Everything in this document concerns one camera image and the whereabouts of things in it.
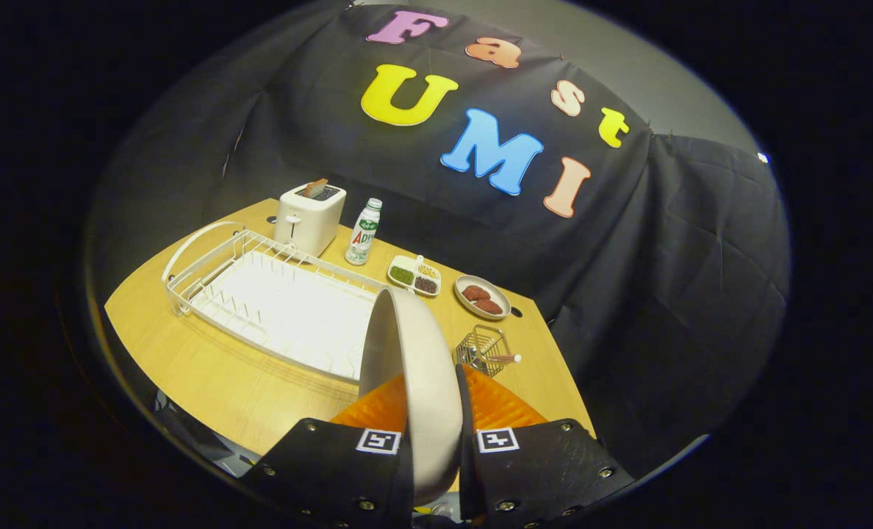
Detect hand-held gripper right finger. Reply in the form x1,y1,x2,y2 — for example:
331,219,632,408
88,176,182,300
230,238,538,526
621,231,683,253
455,364,636,529

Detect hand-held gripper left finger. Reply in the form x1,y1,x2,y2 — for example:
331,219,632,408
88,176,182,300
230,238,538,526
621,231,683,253
238,375,415,529

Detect striped handle spoon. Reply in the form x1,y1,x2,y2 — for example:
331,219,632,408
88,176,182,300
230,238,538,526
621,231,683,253
470,345,522,366

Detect beige round plate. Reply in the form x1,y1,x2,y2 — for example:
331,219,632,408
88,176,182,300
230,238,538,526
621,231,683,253
358,287,464,508

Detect metal wire basket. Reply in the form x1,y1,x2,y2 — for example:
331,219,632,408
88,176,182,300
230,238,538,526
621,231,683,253
454,324,514,378

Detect white wire dish rack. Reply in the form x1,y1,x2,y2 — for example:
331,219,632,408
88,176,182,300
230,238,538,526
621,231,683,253
161,220,393,383

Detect beige dish with patties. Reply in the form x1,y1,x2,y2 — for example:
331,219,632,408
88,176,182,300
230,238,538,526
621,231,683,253
454,275,512,321

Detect white divided dish with beans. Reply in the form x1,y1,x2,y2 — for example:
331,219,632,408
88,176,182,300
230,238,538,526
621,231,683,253
387,254,442,298

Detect white drink bottle green label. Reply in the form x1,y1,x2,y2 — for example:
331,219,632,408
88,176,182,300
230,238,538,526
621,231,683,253
345,198,383,266

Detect black backdrop cloth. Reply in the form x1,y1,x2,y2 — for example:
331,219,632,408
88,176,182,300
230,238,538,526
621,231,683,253
87,4,791,478

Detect white toaster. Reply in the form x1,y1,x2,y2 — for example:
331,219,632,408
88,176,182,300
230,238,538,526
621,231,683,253
273,181,348,258

